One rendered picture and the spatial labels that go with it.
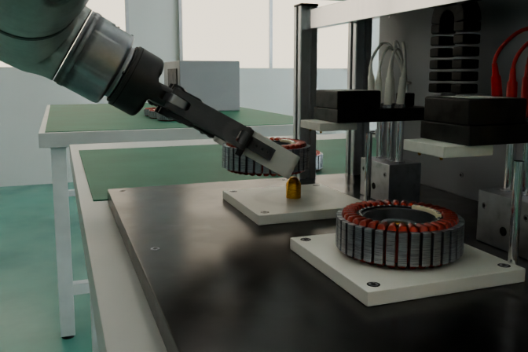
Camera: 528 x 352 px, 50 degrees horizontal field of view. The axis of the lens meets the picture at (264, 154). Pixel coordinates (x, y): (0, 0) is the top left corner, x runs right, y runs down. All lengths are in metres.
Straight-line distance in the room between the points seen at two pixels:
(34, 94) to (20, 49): 4.54
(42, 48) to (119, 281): 0.24
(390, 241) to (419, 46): 0.50
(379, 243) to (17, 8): 0.35
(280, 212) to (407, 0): 0.28
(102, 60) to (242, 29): 4.81
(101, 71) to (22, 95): 4.53
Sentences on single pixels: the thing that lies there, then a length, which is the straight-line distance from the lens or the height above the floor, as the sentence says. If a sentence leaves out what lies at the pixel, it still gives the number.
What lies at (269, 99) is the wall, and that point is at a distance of 5.50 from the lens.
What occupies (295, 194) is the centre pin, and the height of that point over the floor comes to 0.79.
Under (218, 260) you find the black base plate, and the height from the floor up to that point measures 0.77.
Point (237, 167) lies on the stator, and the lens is 0.68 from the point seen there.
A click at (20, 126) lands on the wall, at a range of 5.17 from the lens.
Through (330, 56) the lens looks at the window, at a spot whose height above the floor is 1.11.
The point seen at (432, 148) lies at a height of 0.88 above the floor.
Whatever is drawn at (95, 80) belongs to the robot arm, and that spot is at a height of 0.93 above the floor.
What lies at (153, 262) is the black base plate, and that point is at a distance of 0.54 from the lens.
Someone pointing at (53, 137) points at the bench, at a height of 0.73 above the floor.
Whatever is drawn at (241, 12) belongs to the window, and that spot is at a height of 1.51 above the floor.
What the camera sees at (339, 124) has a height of 0.88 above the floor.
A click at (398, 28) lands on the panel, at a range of 0.98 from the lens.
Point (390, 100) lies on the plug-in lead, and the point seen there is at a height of 0.91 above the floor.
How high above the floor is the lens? 0.94
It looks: 8 degrees down
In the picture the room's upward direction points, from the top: straight up
